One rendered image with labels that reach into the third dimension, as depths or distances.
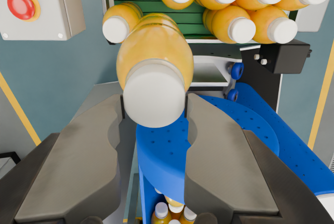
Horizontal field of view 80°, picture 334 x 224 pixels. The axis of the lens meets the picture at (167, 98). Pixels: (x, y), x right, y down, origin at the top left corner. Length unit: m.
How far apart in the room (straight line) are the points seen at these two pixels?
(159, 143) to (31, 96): 1.61
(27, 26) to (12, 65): 1.47
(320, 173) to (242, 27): 0.69
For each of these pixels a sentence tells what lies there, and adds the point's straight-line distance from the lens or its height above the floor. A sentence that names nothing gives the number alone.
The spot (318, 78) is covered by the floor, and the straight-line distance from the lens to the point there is 2.00.
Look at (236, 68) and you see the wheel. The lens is 0.52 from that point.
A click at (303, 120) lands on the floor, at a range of 2.17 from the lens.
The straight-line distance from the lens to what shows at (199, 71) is 0.48.
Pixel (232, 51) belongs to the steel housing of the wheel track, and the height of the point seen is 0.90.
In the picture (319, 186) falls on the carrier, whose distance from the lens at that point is 0.89.
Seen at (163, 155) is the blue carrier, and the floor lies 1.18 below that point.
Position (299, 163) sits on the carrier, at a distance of 0.94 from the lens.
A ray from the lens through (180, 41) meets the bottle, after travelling 0.16.
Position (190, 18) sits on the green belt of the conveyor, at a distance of 0.54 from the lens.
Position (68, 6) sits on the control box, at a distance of 0.39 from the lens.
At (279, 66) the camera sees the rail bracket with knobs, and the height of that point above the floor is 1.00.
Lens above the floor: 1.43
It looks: 61 degrees down
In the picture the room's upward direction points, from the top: 176 degrees clockwise
